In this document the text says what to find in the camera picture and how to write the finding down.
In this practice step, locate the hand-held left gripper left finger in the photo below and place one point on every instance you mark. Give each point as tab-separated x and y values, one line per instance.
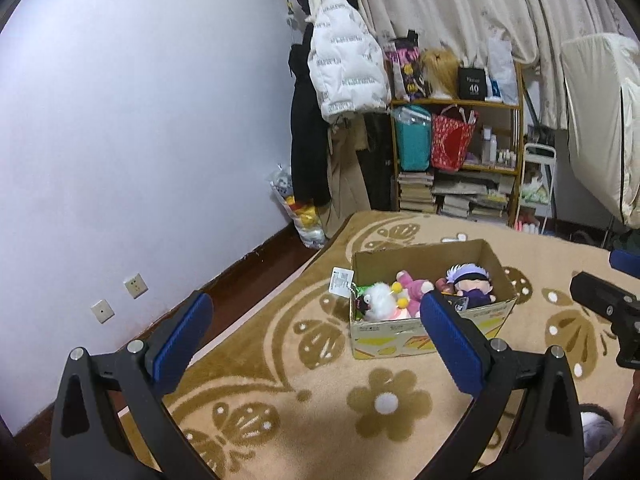
182	342

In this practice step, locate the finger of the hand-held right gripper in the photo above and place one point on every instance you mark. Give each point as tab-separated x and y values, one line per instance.
597	295
626	260

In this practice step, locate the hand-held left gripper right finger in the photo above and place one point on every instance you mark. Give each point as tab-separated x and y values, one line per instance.
450	345

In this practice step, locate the white-haired purple plush doll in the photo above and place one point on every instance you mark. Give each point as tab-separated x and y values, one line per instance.
472	287

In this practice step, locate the cardboard box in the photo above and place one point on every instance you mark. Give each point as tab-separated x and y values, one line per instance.
385	332

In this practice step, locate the magenta plush toy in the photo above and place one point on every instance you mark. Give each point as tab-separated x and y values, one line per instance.
415	287

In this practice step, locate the white fluffy plush toy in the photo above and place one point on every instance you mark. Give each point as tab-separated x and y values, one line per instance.
377	300

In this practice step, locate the person's right forearm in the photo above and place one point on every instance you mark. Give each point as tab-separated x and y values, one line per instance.
635	400

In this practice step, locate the fluffy slipper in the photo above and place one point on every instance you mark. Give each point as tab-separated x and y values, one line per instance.
597	432

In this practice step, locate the white hang tag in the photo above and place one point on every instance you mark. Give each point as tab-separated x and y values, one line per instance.
342	280

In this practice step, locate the white cart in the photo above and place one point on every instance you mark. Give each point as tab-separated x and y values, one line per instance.
540	152

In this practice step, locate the beige patterned rug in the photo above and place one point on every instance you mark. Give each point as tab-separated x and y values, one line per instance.
300	435

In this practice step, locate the stack of books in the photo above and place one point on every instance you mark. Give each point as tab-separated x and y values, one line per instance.
450	195

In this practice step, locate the white fabric cover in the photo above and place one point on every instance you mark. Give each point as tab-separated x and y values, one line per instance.
595	110

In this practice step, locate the plastic bag of toys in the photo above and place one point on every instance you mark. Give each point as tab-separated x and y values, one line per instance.
305	220

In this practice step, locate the group of small bottles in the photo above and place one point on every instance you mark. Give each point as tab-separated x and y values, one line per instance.
490	147

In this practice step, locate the black pants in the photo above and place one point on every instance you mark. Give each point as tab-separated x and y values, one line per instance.
375	170

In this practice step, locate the beige coat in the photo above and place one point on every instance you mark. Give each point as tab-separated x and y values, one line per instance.
345	185

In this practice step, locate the red bag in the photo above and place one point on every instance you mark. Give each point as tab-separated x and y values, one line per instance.
450	145

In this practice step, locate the teal bag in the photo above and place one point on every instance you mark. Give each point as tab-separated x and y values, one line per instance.
412	145

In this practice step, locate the white bag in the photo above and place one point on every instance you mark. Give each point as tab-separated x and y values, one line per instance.
502	70

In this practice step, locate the black box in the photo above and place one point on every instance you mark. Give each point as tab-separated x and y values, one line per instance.
472	85

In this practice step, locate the wooden shelf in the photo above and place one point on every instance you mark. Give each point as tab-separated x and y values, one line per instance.
450	103

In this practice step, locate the black coat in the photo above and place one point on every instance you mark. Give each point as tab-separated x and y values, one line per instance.
305	135

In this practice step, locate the blond wig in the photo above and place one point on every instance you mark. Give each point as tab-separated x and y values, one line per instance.
440	67

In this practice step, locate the purple printed package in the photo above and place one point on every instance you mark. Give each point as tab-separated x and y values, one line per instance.
407	67

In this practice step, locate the white puffer jacket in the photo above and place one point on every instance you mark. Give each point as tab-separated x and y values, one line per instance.
345	60

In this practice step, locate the cream curtain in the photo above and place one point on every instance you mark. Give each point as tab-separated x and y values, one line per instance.
450	0

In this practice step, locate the white wall power socket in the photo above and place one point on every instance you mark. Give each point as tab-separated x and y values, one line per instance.
135	286

